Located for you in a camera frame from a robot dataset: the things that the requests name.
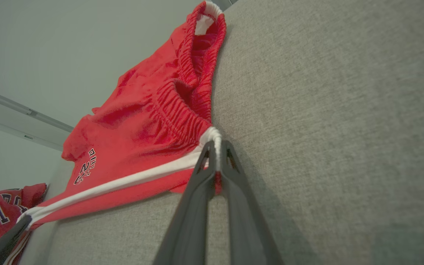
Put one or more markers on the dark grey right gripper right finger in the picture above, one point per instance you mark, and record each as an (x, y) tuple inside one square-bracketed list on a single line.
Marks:
[(247, 228)]

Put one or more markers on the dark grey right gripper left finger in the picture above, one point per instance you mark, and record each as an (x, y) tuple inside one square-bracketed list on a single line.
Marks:
[(190, 228)]

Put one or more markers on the red shorts with white stripe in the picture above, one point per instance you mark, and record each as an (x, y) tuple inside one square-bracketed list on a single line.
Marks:
[(134, 121)]

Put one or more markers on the grey fabric sofa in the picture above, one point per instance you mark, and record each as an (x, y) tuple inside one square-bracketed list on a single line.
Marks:
[(326, 129)]

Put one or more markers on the grey partition frame post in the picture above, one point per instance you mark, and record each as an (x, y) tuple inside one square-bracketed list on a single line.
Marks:
[(13, 104), (13, 125)]

